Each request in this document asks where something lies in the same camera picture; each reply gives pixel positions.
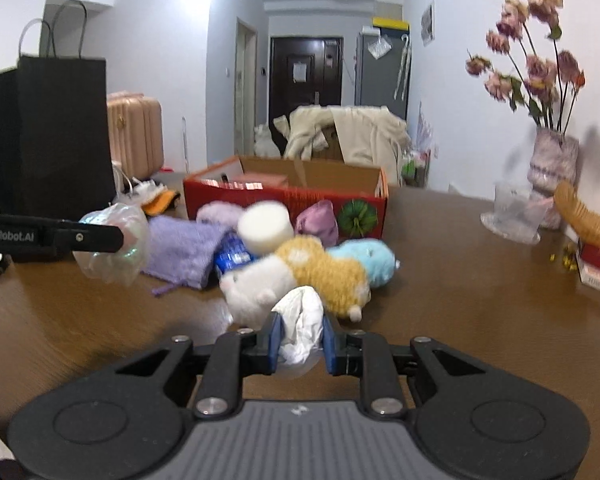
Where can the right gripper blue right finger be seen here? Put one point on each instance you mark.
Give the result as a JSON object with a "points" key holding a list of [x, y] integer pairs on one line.
{"points": [[334, 344]]}

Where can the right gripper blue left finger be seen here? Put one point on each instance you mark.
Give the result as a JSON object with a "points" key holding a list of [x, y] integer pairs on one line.
{"points": [[270, 339]]}

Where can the yellow white plush toy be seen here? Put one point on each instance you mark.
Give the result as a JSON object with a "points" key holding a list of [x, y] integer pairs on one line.
{"points": [[252, 291]]}

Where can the blue tissue packet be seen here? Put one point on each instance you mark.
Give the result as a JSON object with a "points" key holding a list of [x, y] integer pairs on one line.
{"points": [[231, 255]]}

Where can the light blue plush toy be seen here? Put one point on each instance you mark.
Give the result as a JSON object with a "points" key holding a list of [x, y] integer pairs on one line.
{"points": [[379, 261]]}

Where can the white round foam sponge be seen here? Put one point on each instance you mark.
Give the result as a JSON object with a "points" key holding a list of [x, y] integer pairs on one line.
{"points": [[264, 226]]}

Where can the iridescent plastic bag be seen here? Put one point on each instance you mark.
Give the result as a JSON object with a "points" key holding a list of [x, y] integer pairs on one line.
{"points": [[123, 266]]}

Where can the purple satin scrunchie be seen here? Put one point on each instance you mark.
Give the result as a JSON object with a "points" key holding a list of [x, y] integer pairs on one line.
{"points": [[319, 220]]}

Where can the purple knitted towel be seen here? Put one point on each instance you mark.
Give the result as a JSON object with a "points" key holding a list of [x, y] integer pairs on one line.
{"points": [[181, 252]]}

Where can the light purple plush toy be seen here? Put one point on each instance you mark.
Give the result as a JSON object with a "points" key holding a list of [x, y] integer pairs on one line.
{"points": [[219, 212]]}

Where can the black paper shopping bag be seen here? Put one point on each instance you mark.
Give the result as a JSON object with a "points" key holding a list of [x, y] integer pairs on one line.
{"points": [[55, 157]]}

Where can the green pleated round object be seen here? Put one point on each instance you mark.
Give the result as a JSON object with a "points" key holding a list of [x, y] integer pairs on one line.
{"points": [[357, 218]]}

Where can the red cardboard box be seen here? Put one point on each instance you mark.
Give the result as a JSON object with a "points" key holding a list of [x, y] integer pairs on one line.
{"points": [[309, 181]]}

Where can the pink suitcase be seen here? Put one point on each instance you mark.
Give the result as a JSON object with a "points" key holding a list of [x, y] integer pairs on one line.
{"points": [[135, 133]]}

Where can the white dog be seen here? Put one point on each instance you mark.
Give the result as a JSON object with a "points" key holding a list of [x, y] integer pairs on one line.
{"points": [[263, 145]]}

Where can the beige coat on chair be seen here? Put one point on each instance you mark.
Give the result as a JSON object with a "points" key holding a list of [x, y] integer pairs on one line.
{"points": [[367, 135]]}

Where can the clear plastic cup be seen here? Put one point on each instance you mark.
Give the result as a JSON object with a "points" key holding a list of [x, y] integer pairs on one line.
{"points": [[517, 215]]}

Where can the dark brown entrance door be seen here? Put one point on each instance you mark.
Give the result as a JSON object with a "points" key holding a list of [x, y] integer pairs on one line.
{"points": [[304, 71]]}

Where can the grey refrigerator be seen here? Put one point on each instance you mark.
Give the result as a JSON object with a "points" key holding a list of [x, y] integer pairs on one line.
{"points": [[383, 71]]}

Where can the pink glass vase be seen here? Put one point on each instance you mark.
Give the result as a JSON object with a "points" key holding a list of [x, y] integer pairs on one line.
{"points": [[554, 159]]}

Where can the yellow box on refrigerator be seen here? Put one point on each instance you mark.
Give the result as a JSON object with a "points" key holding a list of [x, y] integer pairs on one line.
{"points": [[390, 23]]}

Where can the dried pink rose bouquet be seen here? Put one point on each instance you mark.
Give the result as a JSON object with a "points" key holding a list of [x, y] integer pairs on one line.
{"points": [[545, 80]]}

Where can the wall picture frame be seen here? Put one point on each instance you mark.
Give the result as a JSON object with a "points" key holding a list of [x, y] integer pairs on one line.
{"points": [[427, 24]]}

